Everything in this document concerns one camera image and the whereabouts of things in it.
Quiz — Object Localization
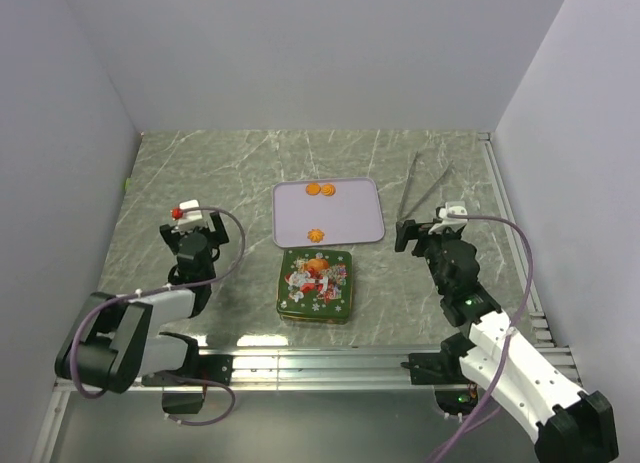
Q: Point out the metal tongs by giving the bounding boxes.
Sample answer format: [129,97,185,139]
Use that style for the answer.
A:
[397,150,456,219]

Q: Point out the white camera mount red button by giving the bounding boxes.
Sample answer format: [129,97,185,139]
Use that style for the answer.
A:
[171,199,206,233]

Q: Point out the gold tin lid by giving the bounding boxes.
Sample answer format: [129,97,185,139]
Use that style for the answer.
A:
[276,247,355,324]

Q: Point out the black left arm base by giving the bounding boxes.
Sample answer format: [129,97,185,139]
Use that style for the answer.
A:
[141,354,236,426]

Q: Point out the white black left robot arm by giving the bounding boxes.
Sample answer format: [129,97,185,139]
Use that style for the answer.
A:
[54,201,229,398]

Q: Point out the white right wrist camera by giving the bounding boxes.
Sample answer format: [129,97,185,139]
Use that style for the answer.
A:
[428,201,468,234]

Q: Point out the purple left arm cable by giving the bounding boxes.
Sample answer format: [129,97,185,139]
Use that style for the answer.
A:
[69,207,246,427]

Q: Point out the orange round chip cookie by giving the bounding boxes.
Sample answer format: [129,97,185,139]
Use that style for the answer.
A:
[305,182,321,196]

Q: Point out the aluminium frame rail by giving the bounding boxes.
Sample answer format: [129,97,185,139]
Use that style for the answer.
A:
[54,346,584,392]

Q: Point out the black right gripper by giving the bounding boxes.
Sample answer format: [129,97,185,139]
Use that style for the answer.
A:
[395,219,461,296]

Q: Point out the orange flower cookie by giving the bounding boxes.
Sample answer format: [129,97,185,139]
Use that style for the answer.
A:
[307,228,325,243]

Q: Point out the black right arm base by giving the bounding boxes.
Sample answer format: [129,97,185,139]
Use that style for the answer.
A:
[400,352,478,419]

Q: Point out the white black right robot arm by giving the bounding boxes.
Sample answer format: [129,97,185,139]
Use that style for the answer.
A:
[395,209,619,462]

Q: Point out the lavender plastic tray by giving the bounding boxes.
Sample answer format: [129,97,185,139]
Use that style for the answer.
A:
[272,177,385,248]

